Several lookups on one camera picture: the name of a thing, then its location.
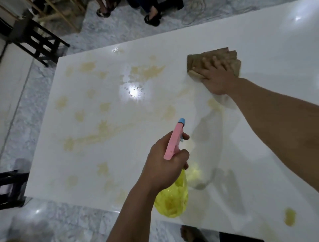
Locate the person's right hand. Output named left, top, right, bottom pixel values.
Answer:
left=193, top=56, right=241, bottom=95

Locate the person's left hand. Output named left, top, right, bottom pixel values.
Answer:
left=141, top=131, right=190, bottom=192

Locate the brown cleaning cloth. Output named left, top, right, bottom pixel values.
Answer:
left=187, top=47, right=242, bottom=82

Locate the yellow spray bottle pink head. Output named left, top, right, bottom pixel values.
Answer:
left=154, top=118, right=189, bottom=219

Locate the person's left forearm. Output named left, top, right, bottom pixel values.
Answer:
left=107, top=176, right=163, bottom=242

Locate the person's right forearm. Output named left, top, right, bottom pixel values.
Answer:
left=226, top=78, right=319, bottom=193

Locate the person's foot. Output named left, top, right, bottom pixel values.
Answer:
left=145, top=5, right=162, bottom=22
left=97, top=0, right=111, bottom=16
left=180, top=225, right=208, bottom=242

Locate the black wooden chair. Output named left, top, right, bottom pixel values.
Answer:
left=7, top=17, right=70, bottom=67

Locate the black wooden stool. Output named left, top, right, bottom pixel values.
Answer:
left=0, top=170, right=29, bottom=210

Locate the light wooden frame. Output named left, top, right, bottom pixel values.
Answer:
left=25, top=0, right=87, bottom=33

